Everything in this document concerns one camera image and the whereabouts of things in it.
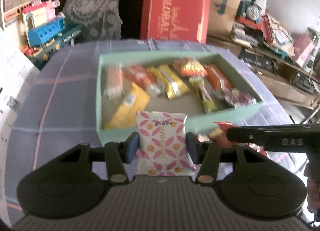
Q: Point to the purple snack packet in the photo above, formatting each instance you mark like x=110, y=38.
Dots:
x=240, y=98

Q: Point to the small yellow snack packet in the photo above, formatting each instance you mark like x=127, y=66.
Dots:
x=156, y=77

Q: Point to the blue toy train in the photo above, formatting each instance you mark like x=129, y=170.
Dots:
x=251, y=12

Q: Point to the person's right hand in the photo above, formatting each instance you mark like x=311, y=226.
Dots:
x=313, y=191

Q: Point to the teal toy kitchen box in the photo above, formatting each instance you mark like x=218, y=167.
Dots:
x=67, y=37

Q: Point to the wooden cabinet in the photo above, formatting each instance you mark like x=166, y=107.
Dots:
x=282, y=91

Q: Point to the white printed instruction sheet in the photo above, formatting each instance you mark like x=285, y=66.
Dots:
x=12, y=71

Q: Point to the plain red snack packet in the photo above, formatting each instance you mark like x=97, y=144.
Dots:
x=222, y=124

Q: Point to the long yellow snack packet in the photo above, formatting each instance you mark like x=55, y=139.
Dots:
x=203, y=96

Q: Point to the large yellow snack packet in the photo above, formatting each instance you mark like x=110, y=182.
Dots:
x=127, y=108

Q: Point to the colourful picture book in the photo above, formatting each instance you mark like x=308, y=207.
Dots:
x=277, y=33

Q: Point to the white pink floral snack packet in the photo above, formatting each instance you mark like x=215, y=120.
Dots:
x=162, y=143

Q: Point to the brown gold snack packet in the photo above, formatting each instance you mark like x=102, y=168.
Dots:
x=215, y=134

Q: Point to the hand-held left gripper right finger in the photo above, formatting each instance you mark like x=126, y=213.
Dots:
x=192, y=146

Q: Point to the orange yellow stick snack packet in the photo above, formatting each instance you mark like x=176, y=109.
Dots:
x=190, y=67

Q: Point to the green cardboard box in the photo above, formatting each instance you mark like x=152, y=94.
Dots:
x=175, y=111

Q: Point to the bear print cardboard box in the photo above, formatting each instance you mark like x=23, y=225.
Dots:
x=225, y=13

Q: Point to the cream toy kitchen set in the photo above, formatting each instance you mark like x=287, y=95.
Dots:
x=15, y=1

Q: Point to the red gift box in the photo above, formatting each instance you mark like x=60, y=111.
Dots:
x=175, y=8

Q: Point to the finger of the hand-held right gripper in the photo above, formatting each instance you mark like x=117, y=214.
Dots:
x=250, y=136

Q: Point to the clear cracker packet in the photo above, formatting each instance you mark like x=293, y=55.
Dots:
x=113, y=81

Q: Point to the orange packet with green label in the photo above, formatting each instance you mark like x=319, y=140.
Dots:
x=140, y=77

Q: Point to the grey patterned cushion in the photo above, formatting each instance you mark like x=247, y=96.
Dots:
x=92, y=8

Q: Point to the blue pink toy house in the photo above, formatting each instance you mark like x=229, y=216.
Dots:
x=42, y=33

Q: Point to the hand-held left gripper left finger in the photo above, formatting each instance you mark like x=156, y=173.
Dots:
x=132, y=146

